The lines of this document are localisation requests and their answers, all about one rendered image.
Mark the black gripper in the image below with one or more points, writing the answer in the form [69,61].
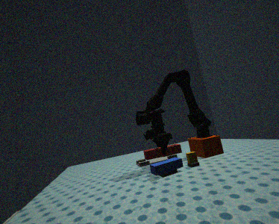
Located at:
[162,139]

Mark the yellow rectangular block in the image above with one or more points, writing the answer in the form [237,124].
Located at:
[191,157]

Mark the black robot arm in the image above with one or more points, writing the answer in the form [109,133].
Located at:
[196,116]

